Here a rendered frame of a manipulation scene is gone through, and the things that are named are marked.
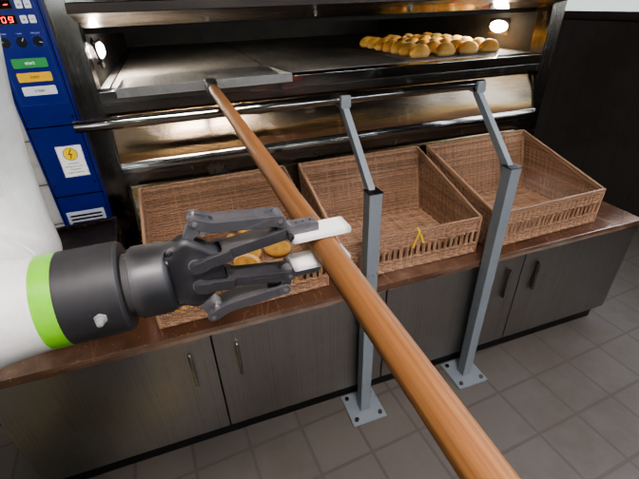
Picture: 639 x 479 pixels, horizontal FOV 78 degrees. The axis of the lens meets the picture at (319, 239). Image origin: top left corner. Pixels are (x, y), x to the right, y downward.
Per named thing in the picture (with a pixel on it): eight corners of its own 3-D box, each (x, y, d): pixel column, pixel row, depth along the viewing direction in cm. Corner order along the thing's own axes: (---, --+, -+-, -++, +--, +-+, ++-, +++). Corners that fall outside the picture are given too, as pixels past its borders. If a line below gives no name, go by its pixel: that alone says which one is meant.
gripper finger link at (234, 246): (189, 258, 44) (184, 248, 43) (285, 223, 46) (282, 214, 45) (193, 277, 40) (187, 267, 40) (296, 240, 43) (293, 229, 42)
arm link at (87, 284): (76, 371, 37) (37, 293, 32) (91, 296, 46) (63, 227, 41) (145, 353, 38) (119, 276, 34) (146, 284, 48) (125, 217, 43)
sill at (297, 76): (104, 101, 134) (100, 88, 132) (529, 61, 183) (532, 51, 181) (102, 105, 129) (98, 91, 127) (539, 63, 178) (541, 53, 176)
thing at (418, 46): (357, 47, 222) (357, 35, 219) (431, 41, 235) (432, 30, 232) (414, 59, 172) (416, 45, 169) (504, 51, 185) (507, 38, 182)
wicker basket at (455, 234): (299, 221, 174) (295, 162, 160) (412, 201, 189) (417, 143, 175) (338, 286, 135) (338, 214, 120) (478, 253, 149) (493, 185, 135)
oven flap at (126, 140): (123, 168, 140) (108, 110, 136) (527, 113, 189) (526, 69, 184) (120, 168, 136) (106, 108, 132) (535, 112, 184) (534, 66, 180)
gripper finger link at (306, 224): (272, 233, 44) (269, 209, 43) (314, 224, 46) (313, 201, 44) (275, 239, 43) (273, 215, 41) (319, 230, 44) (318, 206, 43)
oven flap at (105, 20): (67, 13, 104) (83, 28, 122) (586, -6, 152) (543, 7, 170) (64, 3, 103) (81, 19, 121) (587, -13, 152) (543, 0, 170)
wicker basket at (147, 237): (153, 251, 157) (134, 186, 143) (289, 222, 173) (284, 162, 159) (157, 333, 118) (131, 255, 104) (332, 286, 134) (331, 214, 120)
